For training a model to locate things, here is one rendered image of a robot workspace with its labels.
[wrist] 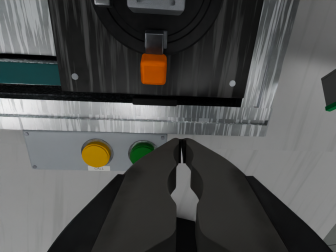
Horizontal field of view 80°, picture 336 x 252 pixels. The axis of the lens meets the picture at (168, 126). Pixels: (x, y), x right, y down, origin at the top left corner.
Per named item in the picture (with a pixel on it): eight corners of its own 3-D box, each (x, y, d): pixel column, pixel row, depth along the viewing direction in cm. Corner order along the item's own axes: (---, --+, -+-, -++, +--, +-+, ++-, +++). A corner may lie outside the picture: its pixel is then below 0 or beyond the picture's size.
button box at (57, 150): (164, 153, 38) (165, 173, 32) (50, 150, 37) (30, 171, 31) (166, 119, 35) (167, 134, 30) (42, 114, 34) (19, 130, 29)
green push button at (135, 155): (156, 162, 33) (156, 169, 31) (131, 161, 33) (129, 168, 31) (157, 140, 31) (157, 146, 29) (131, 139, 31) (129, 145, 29)
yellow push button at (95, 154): (112, 161, 32) (109, 168, 31) (87, 160, 32) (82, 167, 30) (111, 138, 31) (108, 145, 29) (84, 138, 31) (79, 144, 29)
